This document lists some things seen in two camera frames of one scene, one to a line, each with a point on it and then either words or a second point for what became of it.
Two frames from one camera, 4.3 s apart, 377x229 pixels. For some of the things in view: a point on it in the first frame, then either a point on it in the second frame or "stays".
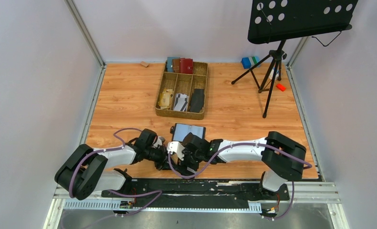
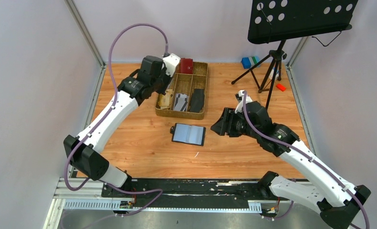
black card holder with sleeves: (180, 130) stays
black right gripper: (186, 157) -> (225, 122)
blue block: (246, 63) stays
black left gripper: (162, 158) -> (164, 82)
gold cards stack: (166, 98) stays
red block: (280, 87) stays
